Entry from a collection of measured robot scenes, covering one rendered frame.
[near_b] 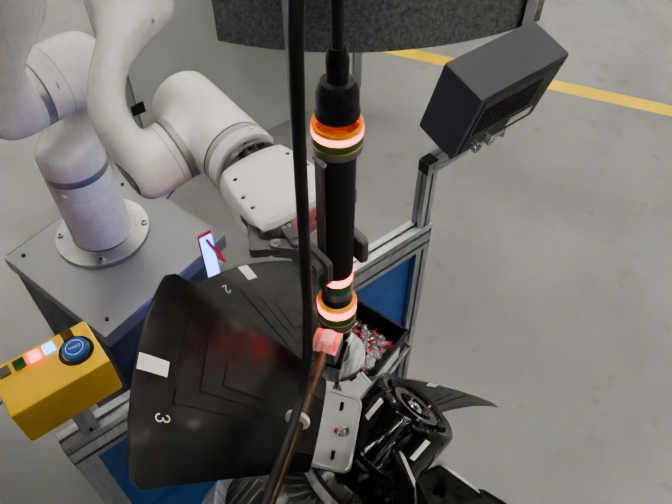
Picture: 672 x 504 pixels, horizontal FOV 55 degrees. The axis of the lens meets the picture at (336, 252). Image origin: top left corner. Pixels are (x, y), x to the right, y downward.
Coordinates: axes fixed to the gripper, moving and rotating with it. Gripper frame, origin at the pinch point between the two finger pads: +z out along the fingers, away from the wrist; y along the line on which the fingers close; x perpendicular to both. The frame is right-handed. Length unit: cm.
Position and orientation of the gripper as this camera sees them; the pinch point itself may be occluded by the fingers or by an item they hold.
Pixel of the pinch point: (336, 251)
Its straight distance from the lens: 64.0
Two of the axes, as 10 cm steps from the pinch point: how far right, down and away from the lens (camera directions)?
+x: 0.0, -6.4, -7.6
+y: -7.9, 4.7, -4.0
